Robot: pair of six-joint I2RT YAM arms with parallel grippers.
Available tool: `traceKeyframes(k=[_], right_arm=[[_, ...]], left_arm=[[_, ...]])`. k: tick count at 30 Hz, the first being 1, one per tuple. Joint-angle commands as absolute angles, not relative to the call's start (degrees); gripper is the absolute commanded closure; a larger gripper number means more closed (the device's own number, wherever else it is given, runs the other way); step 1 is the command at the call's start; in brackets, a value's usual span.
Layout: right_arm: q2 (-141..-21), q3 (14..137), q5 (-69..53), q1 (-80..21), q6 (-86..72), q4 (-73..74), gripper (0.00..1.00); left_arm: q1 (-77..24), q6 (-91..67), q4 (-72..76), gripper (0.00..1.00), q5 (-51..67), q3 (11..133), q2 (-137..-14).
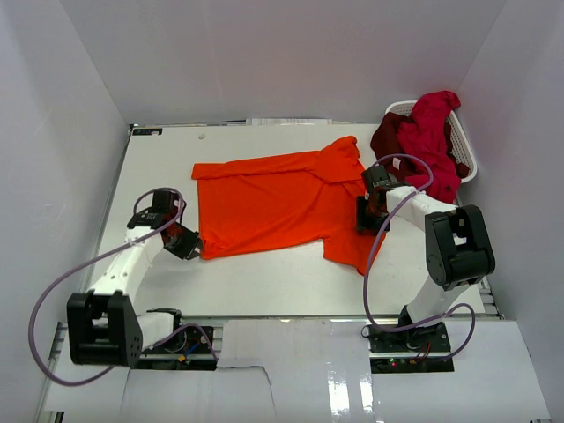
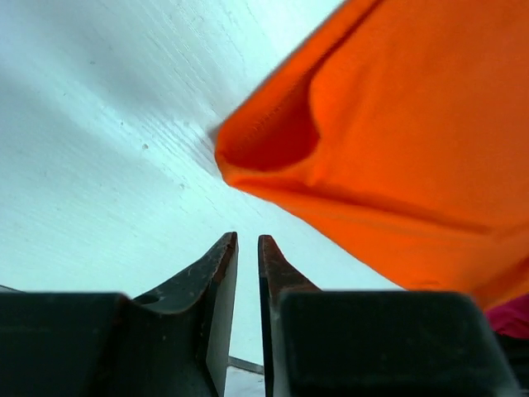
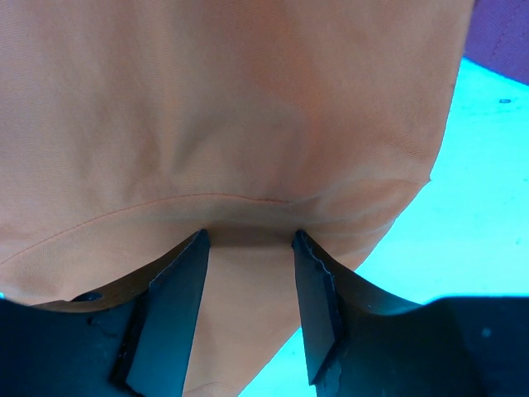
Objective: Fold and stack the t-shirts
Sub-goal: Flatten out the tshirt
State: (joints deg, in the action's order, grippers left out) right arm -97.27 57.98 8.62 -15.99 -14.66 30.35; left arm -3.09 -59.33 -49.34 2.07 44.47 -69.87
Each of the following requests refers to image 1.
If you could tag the maroon t shirt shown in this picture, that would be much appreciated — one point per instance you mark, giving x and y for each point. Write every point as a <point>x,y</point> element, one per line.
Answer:
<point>384,141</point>

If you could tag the orange t shirt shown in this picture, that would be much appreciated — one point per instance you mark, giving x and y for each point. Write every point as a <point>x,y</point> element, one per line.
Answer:
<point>283,201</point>

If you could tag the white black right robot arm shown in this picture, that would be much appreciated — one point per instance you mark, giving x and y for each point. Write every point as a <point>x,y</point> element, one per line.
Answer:
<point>458,252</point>

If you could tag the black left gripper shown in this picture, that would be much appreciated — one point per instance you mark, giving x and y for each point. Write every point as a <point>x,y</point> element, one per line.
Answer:
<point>186,251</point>

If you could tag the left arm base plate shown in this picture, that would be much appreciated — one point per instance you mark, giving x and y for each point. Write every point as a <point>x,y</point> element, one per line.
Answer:
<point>187,351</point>

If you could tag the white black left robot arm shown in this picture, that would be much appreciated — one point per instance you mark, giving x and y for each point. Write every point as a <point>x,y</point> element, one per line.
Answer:
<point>104,328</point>

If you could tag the printed paper sheet at wall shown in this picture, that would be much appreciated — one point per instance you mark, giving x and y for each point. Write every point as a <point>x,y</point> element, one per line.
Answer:
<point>287,121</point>

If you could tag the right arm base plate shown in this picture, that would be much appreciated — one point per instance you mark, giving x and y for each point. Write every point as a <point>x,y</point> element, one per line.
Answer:
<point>419,351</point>

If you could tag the white perforated laundry basket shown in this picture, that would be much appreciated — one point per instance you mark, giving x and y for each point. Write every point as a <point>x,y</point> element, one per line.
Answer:
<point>462,150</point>

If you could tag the pink magenta t shirt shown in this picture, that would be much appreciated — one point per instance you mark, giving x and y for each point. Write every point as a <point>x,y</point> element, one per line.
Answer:
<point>423,136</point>

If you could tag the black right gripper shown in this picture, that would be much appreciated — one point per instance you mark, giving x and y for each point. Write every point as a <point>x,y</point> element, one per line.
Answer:
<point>363,223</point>

